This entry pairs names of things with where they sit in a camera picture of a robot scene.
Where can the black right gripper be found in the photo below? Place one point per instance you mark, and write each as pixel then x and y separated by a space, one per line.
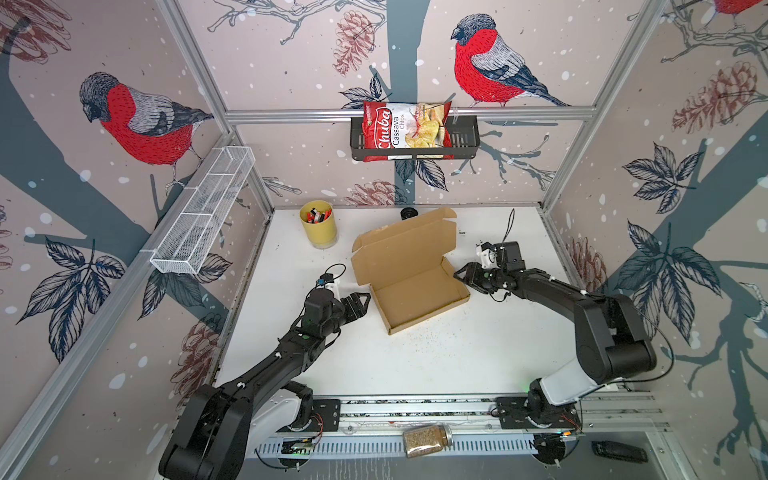
pixel 470 275

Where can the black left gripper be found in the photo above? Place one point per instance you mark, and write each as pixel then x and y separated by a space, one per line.
pixel 348 304

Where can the brown cardboard box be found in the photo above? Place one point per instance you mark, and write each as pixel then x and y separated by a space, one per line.
pixel 405 266

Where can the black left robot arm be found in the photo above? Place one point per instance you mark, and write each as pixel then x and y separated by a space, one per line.
pixel 211 436

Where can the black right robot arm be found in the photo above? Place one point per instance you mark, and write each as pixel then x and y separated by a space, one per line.
pixel 610 338

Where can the glass spice grinder black cap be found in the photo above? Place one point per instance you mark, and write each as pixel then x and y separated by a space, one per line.
pixel 408 213

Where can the yellow plastic cup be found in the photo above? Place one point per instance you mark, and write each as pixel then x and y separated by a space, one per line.
pixel 317 218

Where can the glass jar of grains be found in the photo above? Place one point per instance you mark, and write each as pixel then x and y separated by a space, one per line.
pixel 426 440

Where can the red cassava chips bag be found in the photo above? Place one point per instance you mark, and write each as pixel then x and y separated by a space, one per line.
pixel 405 125

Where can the black remote device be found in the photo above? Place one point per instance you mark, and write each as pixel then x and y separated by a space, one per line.
pixel 619 451

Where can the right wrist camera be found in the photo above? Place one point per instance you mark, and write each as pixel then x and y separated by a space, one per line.
pixel 487 254

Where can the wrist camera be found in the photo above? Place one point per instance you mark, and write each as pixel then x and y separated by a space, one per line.
pixel 487 254
pixel 327 281

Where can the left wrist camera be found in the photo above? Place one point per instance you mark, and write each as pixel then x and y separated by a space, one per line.
pixel 327 281

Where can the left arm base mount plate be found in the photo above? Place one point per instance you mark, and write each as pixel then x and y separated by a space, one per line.
pixel 319 415

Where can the black wire wall basket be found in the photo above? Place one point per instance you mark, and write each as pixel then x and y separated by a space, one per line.
pixel 457 138

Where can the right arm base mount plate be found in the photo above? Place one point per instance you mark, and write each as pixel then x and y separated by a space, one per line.
pixel 518 412

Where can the white wire mesh shelf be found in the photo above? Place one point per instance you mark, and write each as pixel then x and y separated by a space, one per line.
pixel 193 233

